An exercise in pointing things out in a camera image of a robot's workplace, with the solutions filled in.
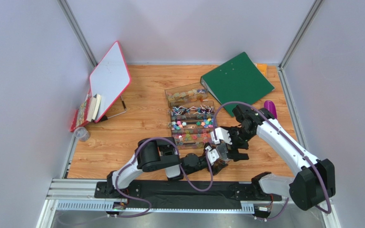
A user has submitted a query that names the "purple plastic scoop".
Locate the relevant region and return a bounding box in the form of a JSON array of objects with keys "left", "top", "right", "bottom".
[{"left": 264, "top": 100, "right": 278, "bottom": 119}]

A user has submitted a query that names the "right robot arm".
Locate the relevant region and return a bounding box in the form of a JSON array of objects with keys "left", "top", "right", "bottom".
[{"left": 228, "top": 104, "right": 336, "bottom": 211}]

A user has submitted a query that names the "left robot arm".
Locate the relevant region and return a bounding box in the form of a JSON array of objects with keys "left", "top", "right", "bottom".
[{"left": 106, "top": 137, "right": 228, "bottom": 191}]

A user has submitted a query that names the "translucent gummy candy bin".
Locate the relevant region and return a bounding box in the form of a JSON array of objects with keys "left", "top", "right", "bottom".
[{"left": 171, "top": 128, "right": 212, "bottom": 150}]

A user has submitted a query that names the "lollipop candy bin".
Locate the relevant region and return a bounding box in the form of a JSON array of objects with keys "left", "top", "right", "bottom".
[{"left": 168, "top": 100, "right": 216, "bottom": 117}]

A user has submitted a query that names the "colourful star candy bin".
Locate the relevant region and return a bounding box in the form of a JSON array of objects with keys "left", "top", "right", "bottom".
[{"left": 168, "top": 114, "right": 217, "bottom": 130}]

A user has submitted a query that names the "green clipboard folder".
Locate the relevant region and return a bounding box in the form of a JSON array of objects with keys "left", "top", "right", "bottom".
[{"left": 200, "top": 52, "right": 275, "bottom": 105}]

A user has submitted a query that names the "clear candy bin back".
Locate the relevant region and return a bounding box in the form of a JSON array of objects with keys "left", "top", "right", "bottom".
[{"left": 165, "top": 83, "right": 208, "bottom": 107}]

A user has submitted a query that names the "orange notebook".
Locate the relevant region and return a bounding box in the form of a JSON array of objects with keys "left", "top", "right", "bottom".
[{"left": 254, "top": 63, "right": 268, "bottom": 78}]

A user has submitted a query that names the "stack of books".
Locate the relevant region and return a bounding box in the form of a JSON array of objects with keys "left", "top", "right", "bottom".
[{"left": 70, "top": 94, "right": 102, "bottom": 132}]

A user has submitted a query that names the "small clear cup left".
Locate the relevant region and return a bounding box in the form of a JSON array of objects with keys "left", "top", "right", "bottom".
[{"left": 74, "top": 127, "right": 90, "bottom": 142}]

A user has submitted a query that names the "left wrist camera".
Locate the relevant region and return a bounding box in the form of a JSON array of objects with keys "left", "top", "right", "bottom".
[{"left": 204, "top": 145, "right": 220, "bottom": 166}]

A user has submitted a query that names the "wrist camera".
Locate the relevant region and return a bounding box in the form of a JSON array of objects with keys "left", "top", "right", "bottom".
[
  {"left": 211, "top": 127, "right": 232, "bottom": 145},
  {"left": 204, "top": 145, "right": 220, "bottom": 166}
]

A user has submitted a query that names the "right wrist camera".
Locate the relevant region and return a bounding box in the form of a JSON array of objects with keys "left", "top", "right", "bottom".
[{"left": 211, "top": 127, "right": 232, "bottom": 145}]

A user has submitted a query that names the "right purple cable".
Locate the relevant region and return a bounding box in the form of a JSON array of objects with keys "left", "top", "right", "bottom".
[{"left": 213, "top": 101, "right": 332, "bottom": 221}]

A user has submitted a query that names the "metal wire handle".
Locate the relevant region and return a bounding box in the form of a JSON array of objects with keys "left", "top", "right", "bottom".
[{"left": 106, "top": 96, "right": 127, "bottom": 119}]

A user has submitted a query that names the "white board red frame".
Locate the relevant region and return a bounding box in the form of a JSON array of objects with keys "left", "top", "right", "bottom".
[{"left": 89, "top": 41, "right": 131, "bottom": 123}]

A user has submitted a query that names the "aluminium front rail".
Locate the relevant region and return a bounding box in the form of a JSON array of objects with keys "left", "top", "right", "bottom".
[{"left": 45, "top": 179, "right": 333, "bottom": 213}]

